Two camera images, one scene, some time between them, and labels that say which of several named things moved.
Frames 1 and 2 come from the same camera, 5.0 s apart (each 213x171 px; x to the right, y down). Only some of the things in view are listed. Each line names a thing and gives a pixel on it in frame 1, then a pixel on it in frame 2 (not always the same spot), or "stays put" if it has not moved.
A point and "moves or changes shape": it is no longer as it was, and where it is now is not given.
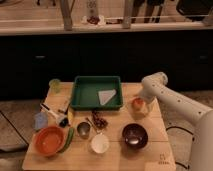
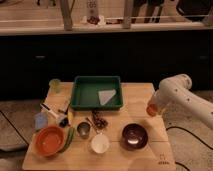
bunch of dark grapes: [99, 122] stays put
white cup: [100, 143] stays put
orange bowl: [49, 141] stays put
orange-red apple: [137, 104] moves or changes shape
